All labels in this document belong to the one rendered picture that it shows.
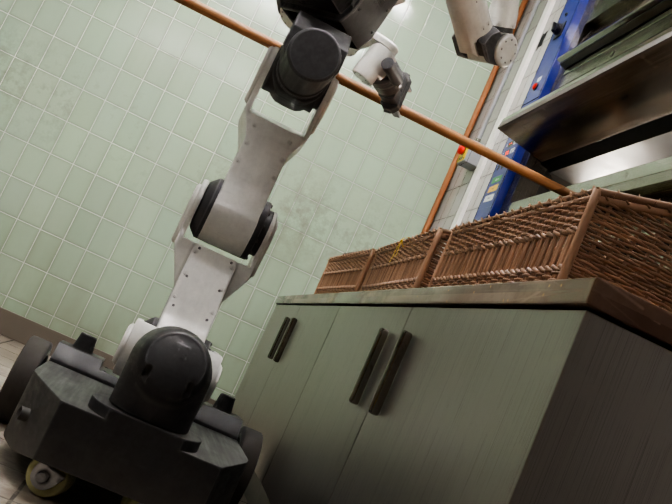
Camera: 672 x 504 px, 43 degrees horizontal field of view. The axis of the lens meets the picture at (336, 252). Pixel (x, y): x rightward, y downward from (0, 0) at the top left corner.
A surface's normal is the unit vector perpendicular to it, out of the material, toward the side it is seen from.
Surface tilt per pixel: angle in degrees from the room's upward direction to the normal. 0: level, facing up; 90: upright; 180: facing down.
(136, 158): 90
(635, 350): 90
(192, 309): 64
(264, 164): 85
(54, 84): 90
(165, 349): 69
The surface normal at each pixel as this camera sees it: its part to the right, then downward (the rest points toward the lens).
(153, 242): 0.19, -0.06
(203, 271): 0.36, -0.44
